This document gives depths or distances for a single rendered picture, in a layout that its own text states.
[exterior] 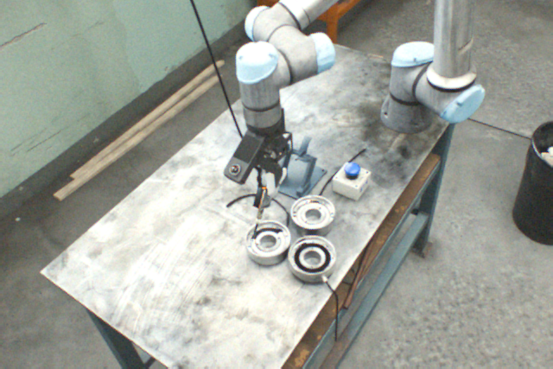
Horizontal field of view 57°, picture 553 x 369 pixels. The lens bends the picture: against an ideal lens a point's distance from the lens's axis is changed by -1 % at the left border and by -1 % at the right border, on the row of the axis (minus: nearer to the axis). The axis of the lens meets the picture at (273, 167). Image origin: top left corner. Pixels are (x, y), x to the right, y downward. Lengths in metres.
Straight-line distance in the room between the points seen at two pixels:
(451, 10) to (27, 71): 1.86
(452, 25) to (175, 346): 0.89
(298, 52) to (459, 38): 0.41
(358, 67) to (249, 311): 0.95
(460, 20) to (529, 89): 2.04
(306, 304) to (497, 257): 1.30
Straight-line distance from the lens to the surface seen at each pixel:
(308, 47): 0.98
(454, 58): 1.27
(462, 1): 1.18
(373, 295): 1.81
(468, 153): 2.70
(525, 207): 2.32
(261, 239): 1.21
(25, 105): 2.56
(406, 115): 1.49
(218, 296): 1.16
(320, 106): 1.59
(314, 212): 1.26
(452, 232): 2.34
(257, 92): 0.95
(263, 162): 1.06
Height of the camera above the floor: 1.77
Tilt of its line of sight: 44 degrees down
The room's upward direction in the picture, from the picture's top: 5 degrees counter-clockwise
